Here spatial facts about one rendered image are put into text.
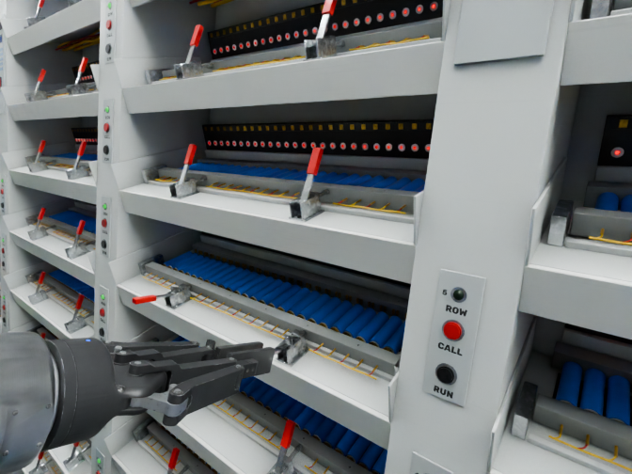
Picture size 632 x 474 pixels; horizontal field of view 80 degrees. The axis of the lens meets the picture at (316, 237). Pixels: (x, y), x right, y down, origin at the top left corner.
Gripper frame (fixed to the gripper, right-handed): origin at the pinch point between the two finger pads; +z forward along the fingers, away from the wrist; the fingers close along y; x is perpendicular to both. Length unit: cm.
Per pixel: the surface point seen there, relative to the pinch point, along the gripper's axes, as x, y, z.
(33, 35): 52, -95, -3
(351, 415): -3.4, 10.9, 7.7
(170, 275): 3.1, -32.9, 10.6
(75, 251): 0, -69, 8
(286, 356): -0.6, -0.1, 7.9
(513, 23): 35.6, 21.5, -1.1
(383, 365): 2.5, 12.1, 10.8
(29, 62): 50, -115, 2
